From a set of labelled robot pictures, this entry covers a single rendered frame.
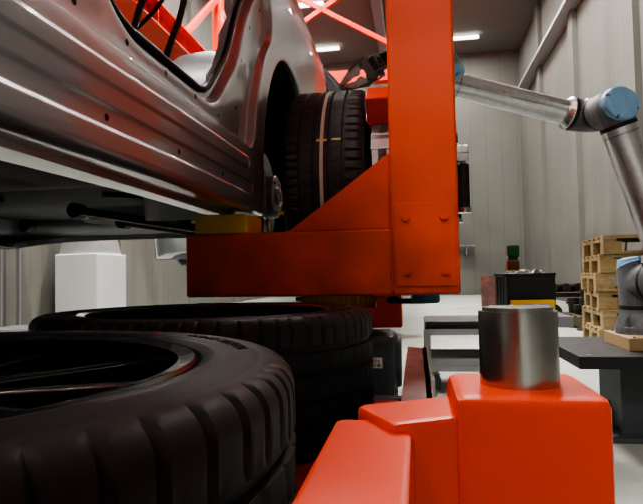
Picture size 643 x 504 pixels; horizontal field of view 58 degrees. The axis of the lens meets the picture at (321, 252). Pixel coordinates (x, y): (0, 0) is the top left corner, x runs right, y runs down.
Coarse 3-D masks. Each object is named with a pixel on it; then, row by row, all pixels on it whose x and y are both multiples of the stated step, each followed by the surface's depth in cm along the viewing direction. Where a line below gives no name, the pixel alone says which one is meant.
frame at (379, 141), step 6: (372, 126) 175; (378, 126) 175; (372, 132) 172; (378, 132) 175; (372, 138) 170; (378, 138) 169; (384, 138) 169; (372, 144) 170; (378, 144) 169; (384, 144) 169; (372, 150) 169; (378, 150) 170; (384, 150) 170; (372, 156) 169; (378, 156) 172; (372, 162) 169
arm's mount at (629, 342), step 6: (606, 330) 220; (612, 330) 218; (606, 336) 219; (612, 336) 212; (618, 336) 205; (624, 336) 201; (630, 336) 200; (636, 336) 199; (642, 336) 198; (606, 342) 219; (612, 342) 212; (618, 342) 206; (624, 342) 200; (630, 342) 195; (636, 342) 195; (642, 342) 194; (624, 348) 200; (630, 348) 195; (636, 348) 195; (642, 348) 194
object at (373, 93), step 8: (368, 88) 174; (376, 88) 173; (384, 88) 172; (368, 96) 170; (376, 96) 169; (384, 96) 169; (368, 104) 171; (376, 104) 170; (384, 104) 170; (368, 112) 172; (376, 112) 172; (384, 112) 172; (368, 120) 174; (376, 120) 174; (384, 120) 174
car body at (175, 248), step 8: (160, 240) 480; (168, 240) 472; (176, 240) 467; (184, 240) 463; (160, 248) 483; (168, 248) 474; (176, 248) 469; (184, 248) 465; (160, 256) 488; (168, 256) 486; (176, 256) 501; (184, 256) 500; (184, 264) 548
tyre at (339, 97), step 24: (312, 96) 183; (336, 96) 180; (360, 96) 178; (288, 120) 173; (312, 120) 172; (336, 120) 170; (360, 120) 170; (288, 144) 169; (312, 144) 168; (336, 144) 166; (360, 144) 166; (288, 168) 168; (312, 168) 167; (336, 168) 165; (360, 168) 165; (288, 192) 167; (312, 192) 166; (336, 192) 165; (288, 216) 169
